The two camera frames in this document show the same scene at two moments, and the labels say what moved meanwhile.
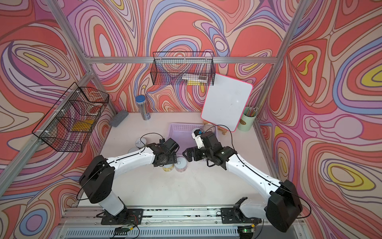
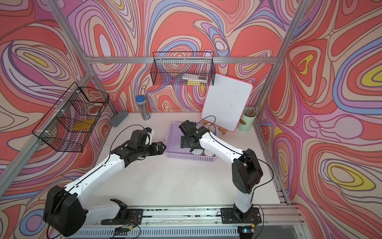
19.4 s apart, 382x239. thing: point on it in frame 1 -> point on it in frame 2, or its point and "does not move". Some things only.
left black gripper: (173, 159) -> (159, 151)
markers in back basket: (193, 79) does not move
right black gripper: (195, 151) -> (184, 143)
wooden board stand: (224, 131) does not move
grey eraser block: (118, 118) does not move
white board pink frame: (226, 101) does not move
